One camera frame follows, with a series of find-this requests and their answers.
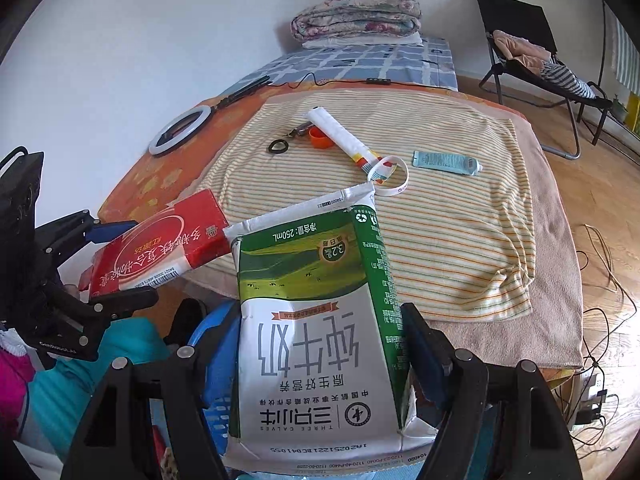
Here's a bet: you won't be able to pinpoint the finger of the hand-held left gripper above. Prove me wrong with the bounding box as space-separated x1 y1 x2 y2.
34 211 138 262
37 282 160 362

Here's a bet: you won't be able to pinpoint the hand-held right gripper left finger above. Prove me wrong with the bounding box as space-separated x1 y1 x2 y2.
60 302 243 480

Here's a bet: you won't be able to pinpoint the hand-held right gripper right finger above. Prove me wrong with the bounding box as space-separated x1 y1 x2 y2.
399 301 585 480

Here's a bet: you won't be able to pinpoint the red white cardboard box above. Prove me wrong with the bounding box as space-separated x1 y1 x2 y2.
89 189 232 297

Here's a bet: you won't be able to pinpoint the blue plastic basket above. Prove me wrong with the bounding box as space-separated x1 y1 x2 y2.
197 300 501 480

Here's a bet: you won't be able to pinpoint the green white milk carton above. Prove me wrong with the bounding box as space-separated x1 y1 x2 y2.
222 182 441 476

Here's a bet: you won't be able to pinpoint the white lanyard strap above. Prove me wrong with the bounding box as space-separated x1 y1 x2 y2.
366 156 410 198

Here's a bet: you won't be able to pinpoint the blue cloth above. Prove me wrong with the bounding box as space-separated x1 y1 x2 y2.
412 150 485 176

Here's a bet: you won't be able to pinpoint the long white plastic tube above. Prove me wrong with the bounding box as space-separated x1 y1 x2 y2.
306 106 383 173

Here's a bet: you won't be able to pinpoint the orange floral bed sheet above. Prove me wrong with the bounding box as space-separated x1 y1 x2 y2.
97 82 583 386

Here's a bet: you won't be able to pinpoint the pink jacket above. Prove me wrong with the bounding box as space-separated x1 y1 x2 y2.
0 347 37 443

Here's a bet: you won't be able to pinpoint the striped cream cloth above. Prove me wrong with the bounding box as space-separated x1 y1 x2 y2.
197 89 536 322

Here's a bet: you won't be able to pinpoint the beige towel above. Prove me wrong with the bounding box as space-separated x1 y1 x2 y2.
187 105 586 373

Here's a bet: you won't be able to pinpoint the white power strip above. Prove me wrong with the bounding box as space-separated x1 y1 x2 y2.
575 372 608 413

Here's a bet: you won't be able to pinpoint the black tripod stand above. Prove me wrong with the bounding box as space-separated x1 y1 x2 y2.
212 76 273 108

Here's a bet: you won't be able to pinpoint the blue plaid sheet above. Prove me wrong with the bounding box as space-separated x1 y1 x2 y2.
227 35 458 98

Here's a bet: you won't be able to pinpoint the grey striped garment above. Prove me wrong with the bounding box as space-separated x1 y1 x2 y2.
540 62 598 100

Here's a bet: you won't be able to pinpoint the yellow crate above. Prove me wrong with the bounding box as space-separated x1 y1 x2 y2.
620 95 640 136

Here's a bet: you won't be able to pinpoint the pink beige garment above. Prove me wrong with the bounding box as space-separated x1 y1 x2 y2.
492 30 553 73

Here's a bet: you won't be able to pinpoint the folded floral quilt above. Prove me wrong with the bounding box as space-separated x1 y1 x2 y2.
291 0 422 43

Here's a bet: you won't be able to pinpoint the black folding chair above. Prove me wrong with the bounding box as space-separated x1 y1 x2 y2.
472 0 613 160

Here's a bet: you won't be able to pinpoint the green striped hanging towel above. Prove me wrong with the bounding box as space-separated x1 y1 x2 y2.
612 17 640 95

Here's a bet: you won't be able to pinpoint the black drying rack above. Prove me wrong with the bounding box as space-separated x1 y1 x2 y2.
597 0 640 136

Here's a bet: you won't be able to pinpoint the white ring light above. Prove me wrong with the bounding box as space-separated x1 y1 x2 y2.
148 106 221 157

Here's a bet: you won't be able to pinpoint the black floor cables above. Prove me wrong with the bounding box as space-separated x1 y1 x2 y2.
567 304 632 458

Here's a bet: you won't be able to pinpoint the beige floor cable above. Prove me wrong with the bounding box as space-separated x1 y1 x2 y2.
582 224 632 303

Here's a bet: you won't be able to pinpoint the black cable with controller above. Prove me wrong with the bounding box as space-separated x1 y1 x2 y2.
270 72 451 90

